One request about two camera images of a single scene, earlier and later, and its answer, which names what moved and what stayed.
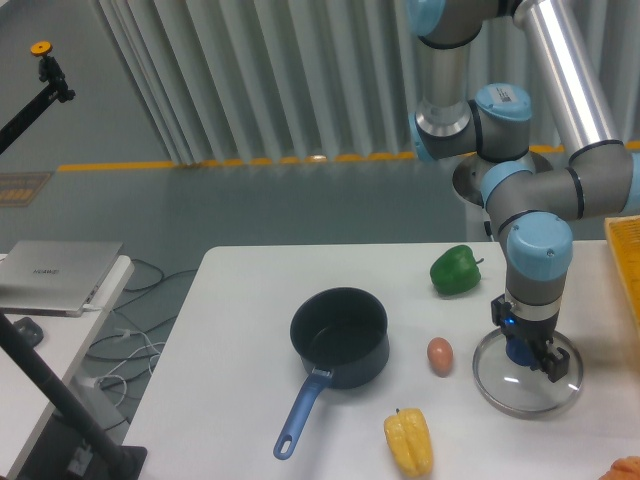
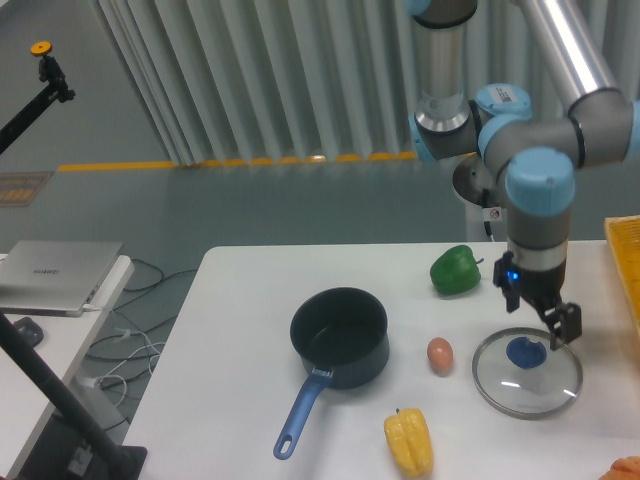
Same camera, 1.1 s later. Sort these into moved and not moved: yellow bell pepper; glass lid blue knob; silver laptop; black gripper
Moved: black gripper
Not moved: silver laptop; glass lid blue knob; yellow bell pepper
